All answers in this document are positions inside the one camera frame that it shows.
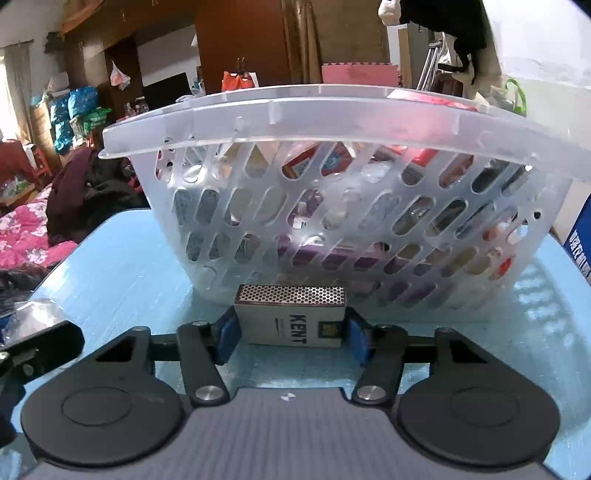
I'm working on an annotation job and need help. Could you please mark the blue carton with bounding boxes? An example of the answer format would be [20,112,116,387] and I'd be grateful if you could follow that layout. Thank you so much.
[562,194,591,283]

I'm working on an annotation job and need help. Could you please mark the pile of dark clothes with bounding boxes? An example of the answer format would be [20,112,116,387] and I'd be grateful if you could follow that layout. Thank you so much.
[46,147,149,246]

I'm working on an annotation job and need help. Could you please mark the red packet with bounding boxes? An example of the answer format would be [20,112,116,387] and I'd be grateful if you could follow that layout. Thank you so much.
[388,89,482,112]

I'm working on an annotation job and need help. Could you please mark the red box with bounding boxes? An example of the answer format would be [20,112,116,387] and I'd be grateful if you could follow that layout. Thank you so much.
[281,141,357,181]

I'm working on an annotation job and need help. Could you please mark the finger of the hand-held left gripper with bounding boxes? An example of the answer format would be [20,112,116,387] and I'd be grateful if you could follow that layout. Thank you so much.
[0,320,86,394]

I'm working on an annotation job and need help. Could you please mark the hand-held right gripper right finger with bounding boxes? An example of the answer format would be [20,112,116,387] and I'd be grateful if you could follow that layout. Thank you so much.
[346,307,492,407]

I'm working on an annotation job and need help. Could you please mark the pink floral blanket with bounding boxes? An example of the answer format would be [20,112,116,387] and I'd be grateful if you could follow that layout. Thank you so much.
[0,185,78,274]

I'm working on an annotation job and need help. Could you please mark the white and red plastic bag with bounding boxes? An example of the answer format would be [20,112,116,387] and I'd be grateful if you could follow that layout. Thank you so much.
[222,69,259,93]

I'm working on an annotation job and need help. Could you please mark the blue plastic bags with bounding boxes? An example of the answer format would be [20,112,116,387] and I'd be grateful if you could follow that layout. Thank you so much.
[48,85,100,154]

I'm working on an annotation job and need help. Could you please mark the crumpled clear plastic bag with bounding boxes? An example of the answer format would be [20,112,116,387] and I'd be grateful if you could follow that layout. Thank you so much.
[0,296,62,343]

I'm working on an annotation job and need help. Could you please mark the hanging white and black garment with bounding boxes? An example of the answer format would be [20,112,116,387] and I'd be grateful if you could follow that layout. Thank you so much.
[378,0,502,87]

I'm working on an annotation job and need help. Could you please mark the small hanging plastic bag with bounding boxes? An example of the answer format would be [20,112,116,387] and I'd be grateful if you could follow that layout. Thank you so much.
[110,60,133,91]

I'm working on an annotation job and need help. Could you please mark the grey cigarette box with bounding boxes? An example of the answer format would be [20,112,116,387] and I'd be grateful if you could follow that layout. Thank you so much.
[233,284,347,348]

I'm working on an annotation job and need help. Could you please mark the dark television screen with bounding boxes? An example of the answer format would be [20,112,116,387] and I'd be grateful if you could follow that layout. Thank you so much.
[141,71,191,110]

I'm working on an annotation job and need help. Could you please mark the brown wooden wardrobe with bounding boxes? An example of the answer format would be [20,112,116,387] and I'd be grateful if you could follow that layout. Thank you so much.
[60,0,393,109]

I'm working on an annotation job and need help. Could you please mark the pink foam mat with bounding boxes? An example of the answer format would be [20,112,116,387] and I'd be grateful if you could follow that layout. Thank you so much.
[322,62,399,88]

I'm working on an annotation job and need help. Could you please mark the translucent plastic basket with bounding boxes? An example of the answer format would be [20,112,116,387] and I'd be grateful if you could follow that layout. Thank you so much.
[102,85,591,324]

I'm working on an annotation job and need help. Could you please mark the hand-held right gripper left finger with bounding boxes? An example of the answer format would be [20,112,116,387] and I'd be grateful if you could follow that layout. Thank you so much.
[95,307,243,407]

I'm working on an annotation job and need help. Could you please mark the metal crutch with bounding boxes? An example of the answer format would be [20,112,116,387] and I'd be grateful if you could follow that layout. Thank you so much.
[416,32,451,91]

